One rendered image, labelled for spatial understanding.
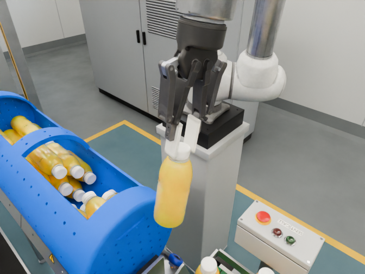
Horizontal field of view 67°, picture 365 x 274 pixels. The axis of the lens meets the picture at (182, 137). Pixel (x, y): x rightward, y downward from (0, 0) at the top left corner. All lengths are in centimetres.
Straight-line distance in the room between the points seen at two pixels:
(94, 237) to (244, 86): 79
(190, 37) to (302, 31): 293
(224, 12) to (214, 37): 4
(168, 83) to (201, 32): 9
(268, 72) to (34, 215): 89
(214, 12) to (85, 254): 53
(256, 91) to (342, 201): 167
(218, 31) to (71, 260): 55
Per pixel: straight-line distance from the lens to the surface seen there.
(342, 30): 320
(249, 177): 256
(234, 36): 217
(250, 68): 111
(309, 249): 80
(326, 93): 339
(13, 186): 92
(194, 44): 42
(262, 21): 105
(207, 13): 41
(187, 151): 51
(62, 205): 73
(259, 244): 82
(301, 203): 248
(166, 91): 43
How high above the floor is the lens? 172
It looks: 35 degrees down
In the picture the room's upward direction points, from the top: straight up
